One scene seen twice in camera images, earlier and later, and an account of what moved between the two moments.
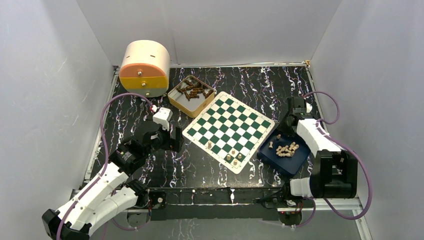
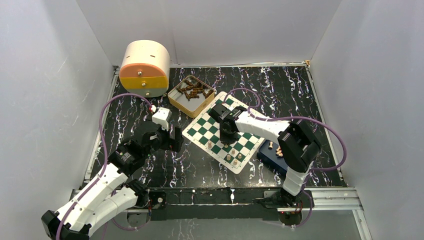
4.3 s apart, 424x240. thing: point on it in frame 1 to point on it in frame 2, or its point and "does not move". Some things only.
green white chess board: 230,131 does not move
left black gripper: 171,144 does not move
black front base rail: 215,203 does not move
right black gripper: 286,131 to 224,139
